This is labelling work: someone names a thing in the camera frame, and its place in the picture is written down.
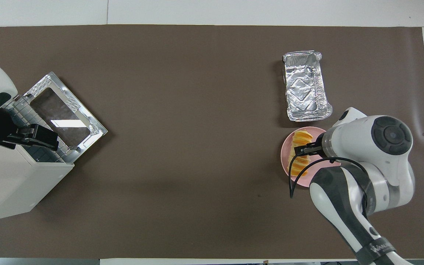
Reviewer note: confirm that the yellow twisted bread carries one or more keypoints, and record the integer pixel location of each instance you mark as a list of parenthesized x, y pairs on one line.
[(300, 165)]

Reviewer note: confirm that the metal oven rack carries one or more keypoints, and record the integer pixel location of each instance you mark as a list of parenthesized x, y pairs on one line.
[(26, 110)]

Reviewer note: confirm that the cream toaster oven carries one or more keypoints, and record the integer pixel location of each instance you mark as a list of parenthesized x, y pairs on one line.
[(9, 184)]

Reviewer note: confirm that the glass oven door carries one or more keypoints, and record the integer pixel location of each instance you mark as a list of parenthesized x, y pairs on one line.
[(64, 114)]

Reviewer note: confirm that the brown table mat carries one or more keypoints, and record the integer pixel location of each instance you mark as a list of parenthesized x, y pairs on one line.
[(204, 202)]

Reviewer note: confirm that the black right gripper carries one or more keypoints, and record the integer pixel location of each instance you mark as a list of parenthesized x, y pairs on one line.
[(321, 145)]

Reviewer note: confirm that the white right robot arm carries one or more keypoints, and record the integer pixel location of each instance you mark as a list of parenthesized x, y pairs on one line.
[(377, 147)]

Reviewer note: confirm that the pink round plate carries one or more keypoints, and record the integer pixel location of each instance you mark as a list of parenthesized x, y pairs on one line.
[(285, 158)]

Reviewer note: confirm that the aluminium foil tray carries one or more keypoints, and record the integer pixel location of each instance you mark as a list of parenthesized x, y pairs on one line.
[(306, 88)]

